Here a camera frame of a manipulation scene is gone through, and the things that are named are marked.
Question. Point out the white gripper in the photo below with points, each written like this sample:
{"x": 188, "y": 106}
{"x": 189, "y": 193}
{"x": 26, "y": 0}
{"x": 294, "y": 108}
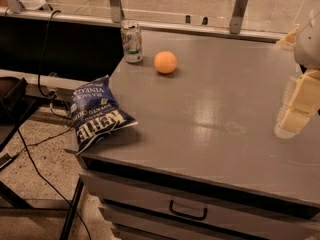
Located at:
{"x": 308, "y": 47}

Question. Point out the orange fruit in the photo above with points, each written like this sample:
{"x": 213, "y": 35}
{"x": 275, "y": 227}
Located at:
{"x": 165, "y": 62}

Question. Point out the blue Kettle chip bag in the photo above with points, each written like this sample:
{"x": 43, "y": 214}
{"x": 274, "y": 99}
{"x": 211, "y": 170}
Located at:
{"x": 96, "y": 113}

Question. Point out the grey drawer cabinet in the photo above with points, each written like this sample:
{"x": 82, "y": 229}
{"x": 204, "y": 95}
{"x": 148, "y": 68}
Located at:
{"x": 205, "y": 138}

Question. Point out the green white soda can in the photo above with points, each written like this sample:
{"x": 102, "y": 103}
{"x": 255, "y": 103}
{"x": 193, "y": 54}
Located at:
{"x": 131, "y": 41}

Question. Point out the white bowl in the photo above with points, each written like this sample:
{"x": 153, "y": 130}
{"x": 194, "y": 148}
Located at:
{"x": 32, "y": 4}

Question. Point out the black side table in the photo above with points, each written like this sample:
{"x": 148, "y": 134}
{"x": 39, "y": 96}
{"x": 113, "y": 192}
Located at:
{"x": 15, "y": 109}

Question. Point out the metal railing post right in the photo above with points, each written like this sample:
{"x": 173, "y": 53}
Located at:
{"x": 237, "y": 16}

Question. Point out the metal railing post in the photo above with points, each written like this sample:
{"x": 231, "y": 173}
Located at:
{"x": 237, "y": 16}
{"x": 116, "y": 11}

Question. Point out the black drawer handle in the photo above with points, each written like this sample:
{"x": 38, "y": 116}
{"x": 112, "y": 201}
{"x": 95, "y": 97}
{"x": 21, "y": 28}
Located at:
{"x": 188, "y": 212}

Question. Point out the metal railing post left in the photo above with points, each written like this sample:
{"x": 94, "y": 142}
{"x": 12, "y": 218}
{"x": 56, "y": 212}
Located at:
{"x": 116, "y": 11}

